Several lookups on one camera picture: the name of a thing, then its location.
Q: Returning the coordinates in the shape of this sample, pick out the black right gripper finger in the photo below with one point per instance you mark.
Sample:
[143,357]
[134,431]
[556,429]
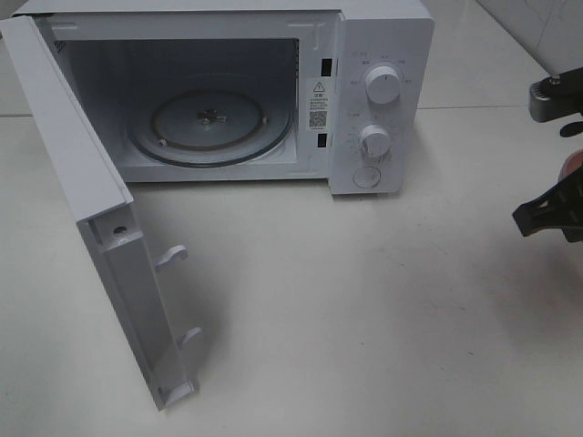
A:
[558,208]

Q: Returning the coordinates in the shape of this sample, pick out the white microwave knob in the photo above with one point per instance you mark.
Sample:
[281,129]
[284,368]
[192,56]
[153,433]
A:
[383,84]
[375,141]

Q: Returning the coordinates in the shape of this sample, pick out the round white door button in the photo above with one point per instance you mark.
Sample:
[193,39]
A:
[367,177]

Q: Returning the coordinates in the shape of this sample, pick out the pink round plate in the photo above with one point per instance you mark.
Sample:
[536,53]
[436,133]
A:
[571,164]

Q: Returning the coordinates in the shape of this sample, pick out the white microwave door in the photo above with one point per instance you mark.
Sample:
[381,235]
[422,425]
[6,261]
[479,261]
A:
[103,209]

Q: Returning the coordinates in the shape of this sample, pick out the white microwave oven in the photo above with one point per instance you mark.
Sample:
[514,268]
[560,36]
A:
[120,56]

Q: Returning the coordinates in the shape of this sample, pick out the warning label with QR code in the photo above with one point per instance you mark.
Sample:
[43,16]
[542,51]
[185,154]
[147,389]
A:
[317,103]

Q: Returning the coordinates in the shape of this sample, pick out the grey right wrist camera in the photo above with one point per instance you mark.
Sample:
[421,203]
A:
[556,97]

